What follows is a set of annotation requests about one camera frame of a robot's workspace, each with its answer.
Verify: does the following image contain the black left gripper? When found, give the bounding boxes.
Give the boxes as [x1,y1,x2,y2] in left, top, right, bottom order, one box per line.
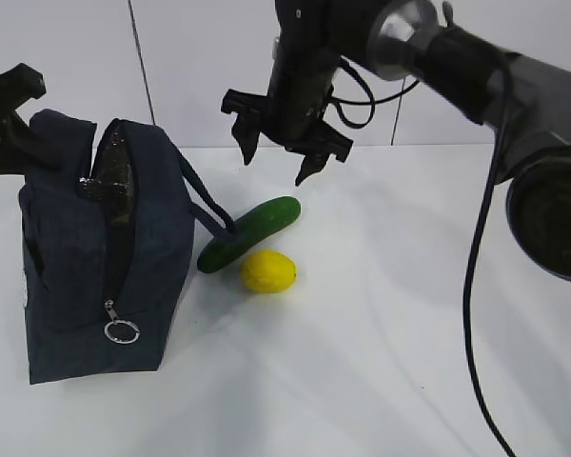
[0,63,61,175]

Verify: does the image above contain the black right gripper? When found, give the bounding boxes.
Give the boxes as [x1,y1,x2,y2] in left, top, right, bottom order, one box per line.
[221,1,353,187]

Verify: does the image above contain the dark green cucumber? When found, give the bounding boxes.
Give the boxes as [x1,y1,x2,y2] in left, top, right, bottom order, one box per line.
[197,196,302,274]

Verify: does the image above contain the navy blue lunch bag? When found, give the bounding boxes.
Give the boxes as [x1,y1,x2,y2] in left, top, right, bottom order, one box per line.
[18,109,237,385]

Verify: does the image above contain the yellow lemon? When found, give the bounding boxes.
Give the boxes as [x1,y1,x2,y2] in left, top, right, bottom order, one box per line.
[240,249,297,293]

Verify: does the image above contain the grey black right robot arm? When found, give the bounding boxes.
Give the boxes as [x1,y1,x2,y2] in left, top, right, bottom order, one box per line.
[222,1,571,282]

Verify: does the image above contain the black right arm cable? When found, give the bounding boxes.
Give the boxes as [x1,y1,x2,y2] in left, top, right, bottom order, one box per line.
[330,2,524,457]

